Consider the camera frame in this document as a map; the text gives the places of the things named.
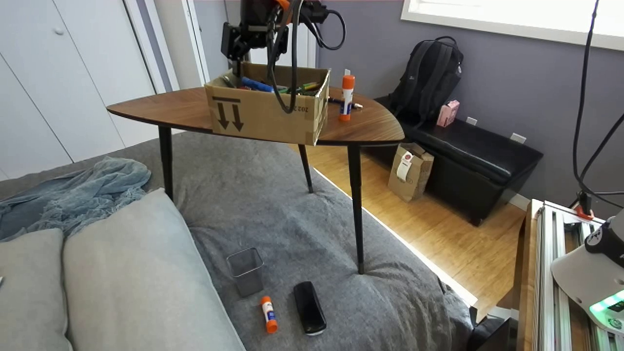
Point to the grey front pillow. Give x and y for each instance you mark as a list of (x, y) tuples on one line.
[(135, 281)]

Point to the standing glue stick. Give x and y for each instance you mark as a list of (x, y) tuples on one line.
[(347, 88)]

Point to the blue marker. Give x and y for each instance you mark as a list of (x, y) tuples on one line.
[(256, 84)]

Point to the grey rear pillow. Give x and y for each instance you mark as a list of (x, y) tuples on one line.
[(31, 297)]

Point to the wooden side table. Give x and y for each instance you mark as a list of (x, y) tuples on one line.
[(187, 110)]

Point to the grey mesh pen cup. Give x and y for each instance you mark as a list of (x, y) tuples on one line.
[(248, 271)]

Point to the black backpack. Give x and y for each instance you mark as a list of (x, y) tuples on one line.
[(431, 74)]

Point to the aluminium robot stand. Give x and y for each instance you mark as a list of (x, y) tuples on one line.
[(568, 297)]

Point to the cardboard box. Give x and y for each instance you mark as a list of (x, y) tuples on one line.
[(250, 113)]

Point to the pink small bag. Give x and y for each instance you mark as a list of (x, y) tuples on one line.
[(447, 113)]

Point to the brown paper bag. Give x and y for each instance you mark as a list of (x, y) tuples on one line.
[(410, 170)]

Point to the grey pillow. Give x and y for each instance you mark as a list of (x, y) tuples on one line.
[(135, 281), (31, 297)]

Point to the black ottoman bench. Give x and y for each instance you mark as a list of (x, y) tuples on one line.
[(474, 170)]

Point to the markers pile in box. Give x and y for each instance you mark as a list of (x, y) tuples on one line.
[(302, 88)]

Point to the glue stick on bed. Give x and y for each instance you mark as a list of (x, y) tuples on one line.
[(269, 316)]

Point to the blue blanket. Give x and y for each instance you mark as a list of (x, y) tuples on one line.
[(74, 199)]

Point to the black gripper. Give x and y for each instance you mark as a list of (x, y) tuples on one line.
[(265, 24)]

